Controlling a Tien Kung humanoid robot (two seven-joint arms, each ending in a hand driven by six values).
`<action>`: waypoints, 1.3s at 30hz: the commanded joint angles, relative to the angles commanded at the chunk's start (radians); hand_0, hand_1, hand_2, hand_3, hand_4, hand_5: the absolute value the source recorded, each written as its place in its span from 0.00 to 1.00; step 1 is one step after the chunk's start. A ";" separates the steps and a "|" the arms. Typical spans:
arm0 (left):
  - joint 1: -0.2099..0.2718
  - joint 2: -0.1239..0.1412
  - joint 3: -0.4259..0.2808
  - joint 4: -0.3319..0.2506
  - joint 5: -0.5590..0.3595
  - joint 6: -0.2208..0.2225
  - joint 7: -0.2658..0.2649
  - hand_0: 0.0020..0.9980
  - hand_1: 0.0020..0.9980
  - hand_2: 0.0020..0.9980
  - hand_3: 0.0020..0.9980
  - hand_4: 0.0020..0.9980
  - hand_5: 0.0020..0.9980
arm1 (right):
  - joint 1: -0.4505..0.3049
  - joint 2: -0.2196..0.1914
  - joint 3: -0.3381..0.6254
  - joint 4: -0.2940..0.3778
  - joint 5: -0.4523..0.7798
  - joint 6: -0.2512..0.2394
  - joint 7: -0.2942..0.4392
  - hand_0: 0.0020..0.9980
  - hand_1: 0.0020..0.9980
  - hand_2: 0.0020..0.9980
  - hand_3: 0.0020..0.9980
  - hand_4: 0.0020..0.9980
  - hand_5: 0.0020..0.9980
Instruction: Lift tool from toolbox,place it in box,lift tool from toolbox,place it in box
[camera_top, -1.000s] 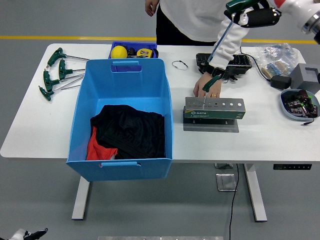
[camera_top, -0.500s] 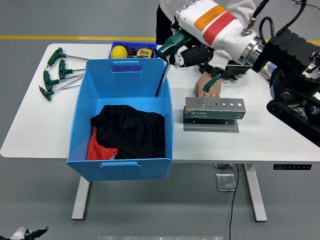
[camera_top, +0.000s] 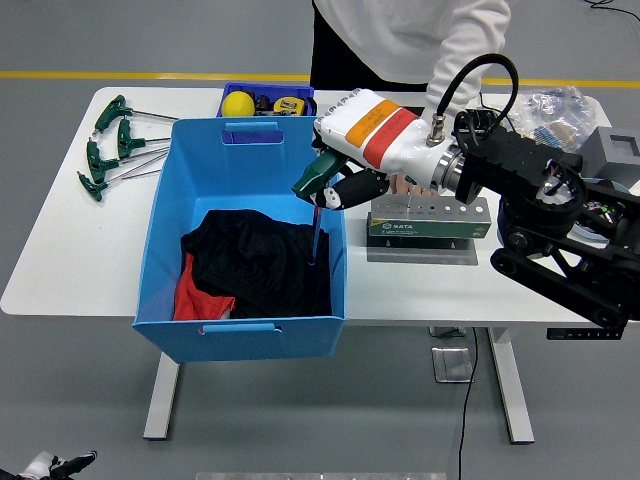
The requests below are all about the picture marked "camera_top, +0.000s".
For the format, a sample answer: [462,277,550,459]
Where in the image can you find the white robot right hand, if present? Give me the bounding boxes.
[312,88,454,212]

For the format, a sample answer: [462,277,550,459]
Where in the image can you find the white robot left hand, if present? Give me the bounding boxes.
[22,450,99,480]

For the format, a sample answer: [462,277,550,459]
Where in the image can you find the person's left hand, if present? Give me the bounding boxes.
[388,172,436,199]

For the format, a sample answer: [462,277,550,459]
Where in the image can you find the green grey hex key stand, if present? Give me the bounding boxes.
[366,195,494,266]

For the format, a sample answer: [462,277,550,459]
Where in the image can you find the large green T-handle hex key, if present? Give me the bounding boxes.
[291,148,348,265]

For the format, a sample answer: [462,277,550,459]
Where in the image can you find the large light blue plastic box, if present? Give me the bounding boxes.
[131,116,348,364]

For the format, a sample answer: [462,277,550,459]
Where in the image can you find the grey square box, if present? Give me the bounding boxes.
[579,125,640,181]

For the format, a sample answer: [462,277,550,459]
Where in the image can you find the person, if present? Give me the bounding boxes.
[309,0,512,199]

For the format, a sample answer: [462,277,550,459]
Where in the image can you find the yellow tape measure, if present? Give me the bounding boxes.
[272,96,307,117]

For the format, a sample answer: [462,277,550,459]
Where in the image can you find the small dark blue bin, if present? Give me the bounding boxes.
[216,82,316,119]

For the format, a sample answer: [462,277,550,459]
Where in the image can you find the white table leg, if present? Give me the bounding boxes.
[487,327,536,445]
[143,352,181,441]

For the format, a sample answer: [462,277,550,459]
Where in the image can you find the taped resistor strips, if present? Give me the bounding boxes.
[529,124,581,151]

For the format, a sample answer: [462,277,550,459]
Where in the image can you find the yellow ball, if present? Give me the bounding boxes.
[221,91,256,119]

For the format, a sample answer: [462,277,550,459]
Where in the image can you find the black cloth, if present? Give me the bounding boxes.
[179,209,334,320]

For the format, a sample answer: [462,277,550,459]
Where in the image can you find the clear plastic parts bag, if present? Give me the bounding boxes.
[512,85,601,151]

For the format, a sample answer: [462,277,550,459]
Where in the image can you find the metal floor plate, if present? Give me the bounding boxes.
[431,346,475,384]

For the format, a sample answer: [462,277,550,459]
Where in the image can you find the black table control panel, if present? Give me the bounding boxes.
[545,327,625,342]

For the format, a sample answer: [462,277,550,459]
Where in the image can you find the red cloth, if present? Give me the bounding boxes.
[172,252,237,322]

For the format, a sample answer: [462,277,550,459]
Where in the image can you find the black cable on floor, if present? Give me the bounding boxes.
[584,0,640,24]

